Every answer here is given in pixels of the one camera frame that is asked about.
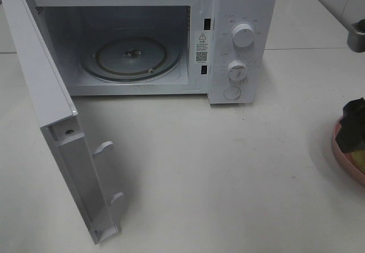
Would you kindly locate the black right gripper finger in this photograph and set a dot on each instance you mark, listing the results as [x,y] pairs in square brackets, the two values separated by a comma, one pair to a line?
[350,137]

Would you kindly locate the pink round plate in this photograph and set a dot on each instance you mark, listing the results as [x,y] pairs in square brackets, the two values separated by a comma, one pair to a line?
[345,160]

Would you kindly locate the toast sandwich with filling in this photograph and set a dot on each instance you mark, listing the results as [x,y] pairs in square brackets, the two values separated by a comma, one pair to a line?
[359,159]

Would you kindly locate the round door release button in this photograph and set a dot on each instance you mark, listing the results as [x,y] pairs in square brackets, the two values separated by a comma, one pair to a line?
[232,93]

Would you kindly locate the white timer knob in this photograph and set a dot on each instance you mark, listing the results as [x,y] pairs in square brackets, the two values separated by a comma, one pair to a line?
[237,70]

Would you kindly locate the white upper power knob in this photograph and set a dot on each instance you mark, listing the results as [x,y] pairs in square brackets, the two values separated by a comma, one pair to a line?
[243,34]

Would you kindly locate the white microwave oven body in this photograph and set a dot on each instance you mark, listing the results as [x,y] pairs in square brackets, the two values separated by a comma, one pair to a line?
[75,26]

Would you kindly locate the white warning label sticker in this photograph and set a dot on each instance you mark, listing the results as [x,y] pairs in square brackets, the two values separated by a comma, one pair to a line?
[202,41]

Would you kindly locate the glass microwave turntable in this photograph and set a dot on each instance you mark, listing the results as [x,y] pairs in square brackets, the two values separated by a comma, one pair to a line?
[131,59]

